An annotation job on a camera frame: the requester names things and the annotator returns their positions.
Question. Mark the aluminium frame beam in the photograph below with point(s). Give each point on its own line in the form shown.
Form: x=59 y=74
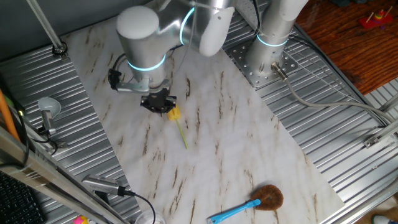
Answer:
x=40 y=174

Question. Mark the aluminium profile with bracket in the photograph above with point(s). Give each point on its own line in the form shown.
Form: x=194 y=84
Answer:
x=382 y=135

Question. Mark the clear plastic cup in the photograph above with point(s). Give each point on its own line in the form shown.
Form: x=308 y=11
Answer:
x=149 y=219

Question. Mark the pink yellow toy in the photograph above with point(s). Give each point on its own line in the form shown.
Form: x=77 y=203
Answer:
x=80 y=220

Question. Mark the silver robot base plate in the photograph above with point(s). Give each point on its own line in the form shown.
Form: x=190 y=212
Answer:
x=258 y=81

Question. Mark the grey round-head camera stand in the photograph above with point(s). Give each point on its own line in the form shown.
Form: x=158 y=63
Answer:
x=49 y=105

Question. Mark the white teal shoe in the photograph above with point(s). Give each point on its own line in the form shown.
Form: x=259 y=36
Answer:
x=385 y=220

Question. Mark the black keyboard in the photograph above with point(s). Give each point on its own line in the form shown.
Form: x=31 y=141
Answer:
x=15 y=202

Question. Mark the white marble pattern board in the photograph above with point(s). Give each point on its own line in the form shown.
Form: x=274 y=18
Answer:
x=217 y=140

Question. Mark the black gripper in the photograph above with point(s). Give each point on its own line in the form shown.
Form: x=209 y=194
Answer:
x=159 y=99

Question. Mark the orange stick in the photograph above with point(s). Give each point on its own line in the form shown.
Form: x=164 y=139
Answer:
x=6 y=115

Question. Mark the wrist camera on silver bracket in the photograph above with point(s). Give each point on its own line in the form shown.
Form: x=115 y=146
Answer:
x=130 y=87

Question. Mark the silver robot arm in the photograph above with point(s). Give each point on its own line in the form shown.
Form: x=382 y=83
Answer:
x=146 y=40

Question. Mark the aluminium pole black foot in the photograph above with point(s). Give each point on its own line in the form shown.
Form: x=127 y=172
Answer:
x=43 y=23

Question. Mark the dark teal object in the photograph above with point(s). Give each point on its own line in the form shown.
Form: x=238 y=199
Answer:
x=342 y=2

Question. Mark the aluminium profile bar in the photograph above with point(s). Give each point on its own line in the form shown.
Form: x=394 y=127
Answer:
x=391 y=102

